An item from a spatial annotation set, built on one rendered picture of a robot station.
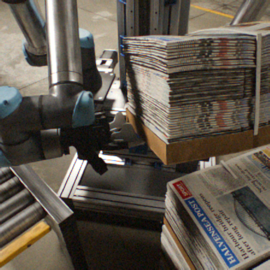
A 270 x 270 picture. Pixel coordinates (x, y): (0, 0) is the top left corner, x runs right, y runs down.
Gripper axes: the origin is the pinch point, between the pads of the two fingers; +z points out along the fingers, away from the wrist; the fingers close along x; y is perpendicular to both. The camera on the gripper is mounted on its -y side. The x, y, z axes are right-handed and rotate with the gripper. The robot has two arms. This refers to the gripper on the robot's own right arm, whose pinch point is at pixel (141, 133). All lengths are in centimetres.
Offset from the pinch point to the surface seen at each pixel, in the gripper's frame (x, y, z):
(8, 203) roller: 7.4, -16.0, -38.5
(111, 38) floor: 309, 14, 50
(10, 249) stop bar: -7.7, -19.6, -36.7
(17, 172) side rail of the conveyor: 18.0, -11.9, -36.4
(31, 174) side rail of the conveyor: 15.9, -12.7, -32.0
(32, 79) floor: 236, -13, -50
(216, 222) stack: -14.7, -21.5, 13.2
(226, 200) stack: -10.0, -19.8, 18.9
